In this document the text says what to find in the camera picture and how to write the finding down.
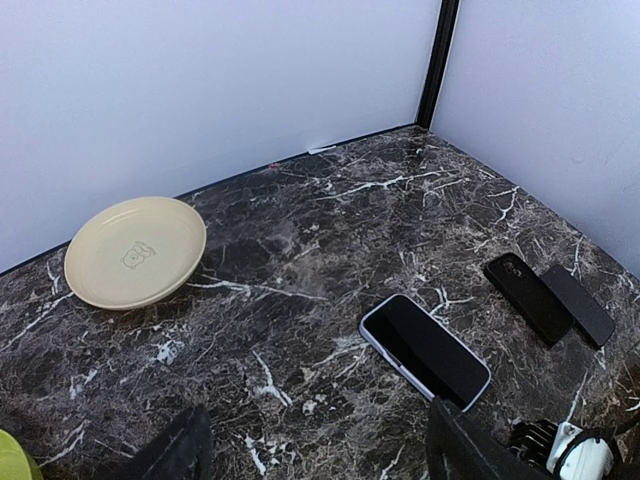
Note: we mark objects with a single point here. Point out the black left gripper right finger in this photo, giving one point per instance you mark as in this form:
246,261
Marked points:
458,449

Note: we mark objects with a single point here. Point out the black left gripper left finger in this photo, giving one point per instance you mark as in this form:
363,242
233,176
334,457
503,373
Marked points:
183,450

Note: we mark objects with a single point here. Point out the lilac phone case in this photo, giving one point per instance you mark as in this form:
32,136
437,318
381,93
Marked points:
400,360

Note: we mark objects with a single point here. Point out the black screen phone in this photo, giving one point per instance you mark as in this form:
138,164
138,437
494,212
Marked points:
425,350

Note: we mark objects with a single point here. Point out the flat black phone case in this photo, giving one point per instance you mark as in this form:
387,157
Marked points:
594,323

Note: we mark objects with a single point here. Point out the beige ceramic plate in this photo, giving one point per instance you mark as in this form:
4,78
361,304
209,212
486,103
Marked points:
135,253

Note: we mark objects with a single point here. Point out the black right corner post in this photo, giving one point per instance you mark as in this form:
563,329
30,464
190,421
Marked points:
438,61

